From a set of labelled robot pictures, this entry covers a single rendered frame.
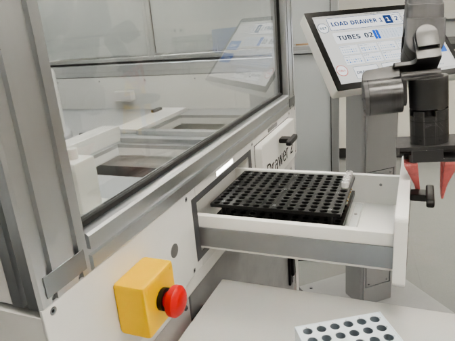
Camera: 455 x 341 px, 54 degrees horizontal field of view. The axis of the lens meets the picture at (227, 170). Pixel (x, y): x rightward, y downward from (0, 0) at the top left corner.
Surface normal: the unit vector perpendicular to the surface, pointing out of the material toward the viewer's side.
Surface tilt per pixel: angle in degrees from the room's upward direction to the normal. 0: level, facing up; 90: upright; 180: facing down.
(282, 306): 0
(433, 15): 56
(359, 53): 50
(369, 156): 90
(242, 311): 0
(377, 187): 90
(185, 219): 90
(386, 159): 90
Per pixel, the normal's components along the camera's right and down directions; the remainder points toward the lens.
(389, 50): 0.22, -0.40
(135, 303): -0.37, 0.33
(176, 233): 0.92, 0.05
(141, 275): -0.08, -0.94
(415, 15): -0.29, -0.26
